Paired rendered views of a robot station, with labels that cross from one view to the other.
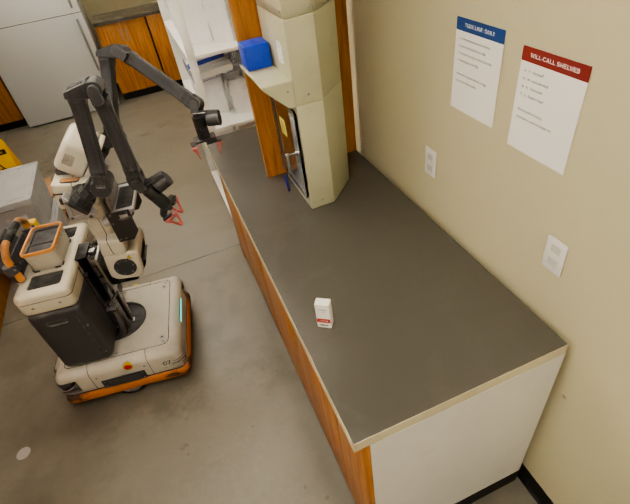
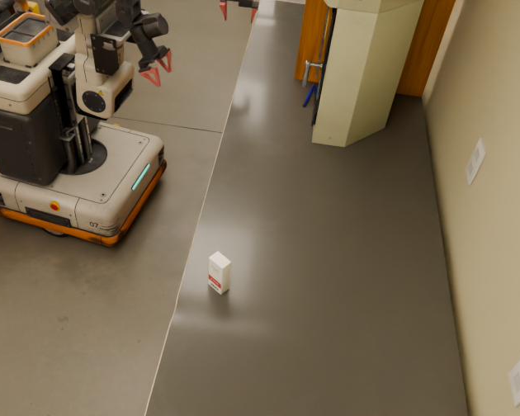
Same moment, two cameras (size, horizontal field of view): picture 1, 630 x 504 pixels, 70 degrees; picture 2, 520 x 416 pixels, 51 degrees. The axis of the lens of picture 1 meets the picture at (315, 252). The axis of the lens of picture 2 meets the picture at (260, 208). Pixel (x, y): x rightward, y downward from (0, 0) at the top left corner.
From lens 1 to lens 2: 0.39 m
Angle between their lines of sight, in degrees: 14
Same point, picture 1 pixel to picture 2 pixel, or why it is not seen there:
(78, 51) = not seen: outside the picture
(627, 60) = not seen: outside the picture
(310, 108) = (356, 18)
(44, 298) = not seen: outside the picture
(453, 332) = (350, 386)
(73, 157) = not seen: outside the picture
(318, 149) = (347, 74)
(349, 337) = (230, 317)
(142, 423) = (41, 271)
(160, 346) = (95, 204)
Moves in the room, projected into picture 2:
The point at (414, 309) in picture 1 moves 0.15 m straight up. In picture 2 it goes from (328, 330) to (340, 295)
